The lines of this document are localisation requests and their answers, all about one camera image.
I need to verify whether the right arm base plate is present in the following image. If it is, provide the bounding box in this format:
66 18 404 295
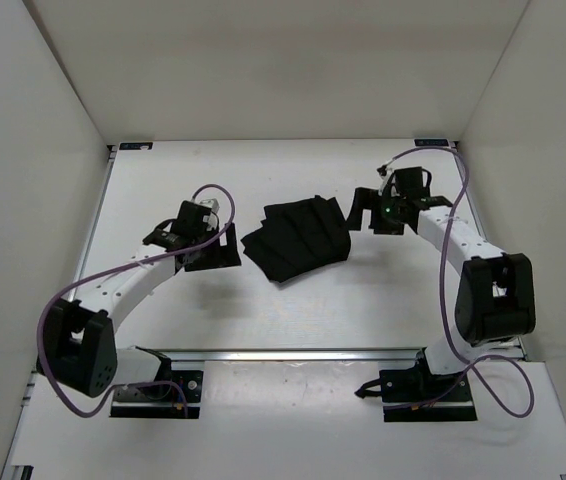
355 366 478 423

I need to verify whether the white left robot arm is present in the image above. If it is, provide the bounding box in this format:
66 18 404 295
36 214 241 398

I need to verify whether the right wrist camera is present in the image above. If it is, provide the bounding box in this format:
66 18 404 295
377 166 433 199

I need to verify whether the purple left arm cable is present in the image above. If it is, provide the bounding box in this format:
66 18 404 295
36 183 237 417

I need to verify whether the black pleated skirt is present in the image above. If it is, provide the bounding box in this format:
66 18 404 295
241 196 351 284

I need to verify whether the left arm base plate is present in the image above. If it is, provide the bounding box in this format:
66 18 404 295
110 370 204 420

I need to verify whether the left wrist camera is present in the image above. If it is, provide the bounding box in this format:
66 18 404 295
171 199 219 238

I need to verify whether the blue table label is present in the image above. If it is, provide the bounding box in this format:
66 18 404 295
414 138 449 148
118 142 153 151

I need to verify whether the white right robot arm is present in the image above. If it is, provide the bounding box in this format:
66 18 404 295
346 187 536 401

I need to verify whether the right blue table label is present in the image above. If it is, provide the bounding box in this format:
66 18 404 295
414 138 449 148

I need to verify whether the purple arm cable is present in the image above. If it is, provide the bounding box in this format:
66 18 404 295
380 145 537 416
36 183 237 417

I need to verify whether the left blue table label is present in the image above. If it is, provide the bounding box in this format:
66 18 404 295
118 142 153 151

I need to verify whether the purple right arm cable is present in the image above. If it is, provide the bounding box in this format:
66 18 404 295
380 145 537 416

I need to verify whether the aluminium front rail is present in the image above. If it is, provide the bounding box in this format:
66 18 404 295
163 348 418 362

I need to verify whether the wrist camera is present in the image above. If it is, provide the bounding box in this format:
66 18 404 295
377 166 433 199
171 199 219 238

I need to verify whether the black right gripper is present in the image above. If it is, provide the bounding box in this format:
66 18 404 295
343 189 405 237

